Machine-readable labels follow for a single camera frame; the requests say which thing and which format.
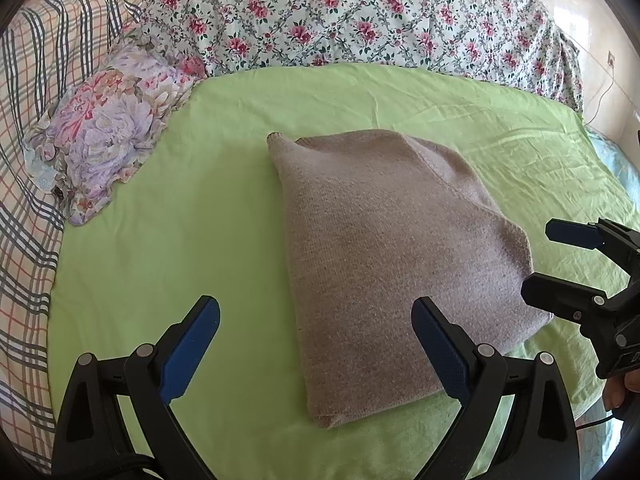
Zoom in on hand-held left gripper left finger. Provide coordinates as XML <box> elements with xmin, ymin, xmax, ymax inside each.
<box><xmin>51</xmin><ymin>295</ymin><xmax>221</xmax><ymax>480</ymax></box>

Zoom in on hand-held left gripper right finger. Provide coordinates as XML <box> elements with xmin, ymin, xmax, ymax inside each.
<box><xmin>411</xmin><ymin>296</ymin><xmax>581</xmax><ymax>480</ymax></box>

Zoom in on green bed sheet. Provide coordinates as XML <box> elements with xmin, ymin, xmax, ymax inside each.
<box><xmin>47</xmin><ymin>62</ymin><xmax>628</xmax><ymax>480</ymax></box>

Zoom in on black cable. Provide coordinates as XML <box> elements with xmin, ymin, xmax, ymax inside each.
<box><xmin>575</xmin><ymin>410</ymin><xmax>628</xmax><ymax>432</ymax></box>

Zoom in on beige knitted sweater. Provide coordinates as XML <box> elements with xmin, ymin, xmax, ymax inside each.
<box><xmin>267</xmin><ymin>130</ymin><xmax>555</xmax><ymax>431</ymax></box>

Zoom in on red floral quilt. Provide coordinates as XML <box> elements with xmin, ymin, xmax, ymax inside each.
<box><xmin>140</xmin><ymin>0</ymin><xmax>583</xmax><ymax>113</ymax></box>

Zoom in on plaid blanket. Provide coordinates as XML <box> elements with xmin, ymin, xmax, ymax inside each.
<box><xmin>0</xmin><ymin>0</ymin><xmax>151</xmax><ymax>471</ymax></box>

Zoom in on white wall cable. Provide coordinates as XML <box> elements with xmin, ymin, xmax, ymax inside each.
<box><xmin>584</xmin><ymin>71</ymin><xmax>627</xmax><ymax>127</ymax></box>

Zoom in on purple floral pillow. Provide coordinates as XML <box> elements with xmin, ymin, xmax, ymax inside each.
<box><xmin>24</xmin><ymin>42</ymin><xmax>207</xmax><ymax>226</ymax></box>

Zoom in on person's right hand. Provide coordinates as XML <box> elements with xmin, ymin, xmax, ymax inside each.
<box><xmin>602</xmin><ymin>372</ymin><xmax>640</xmax><ymax>413</ymax></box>

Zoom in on light blue sheet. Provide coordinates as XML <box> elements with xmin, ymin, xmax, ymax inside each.
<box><xmin>582</xmin><ymin>125</ymin><xmax>640</xmax><ymax>221</ymax></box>

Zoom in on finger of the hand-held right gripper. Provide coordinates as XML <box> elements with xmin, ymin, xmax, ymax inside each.
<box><xmin>545</xmin><ymin>217</ymin><xmax>640</xmax><ymax>263</ymax></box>
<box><xmin>521</xmin><ymin>272</ymin><xmax>632</xmax><ymax>328</ymax></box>

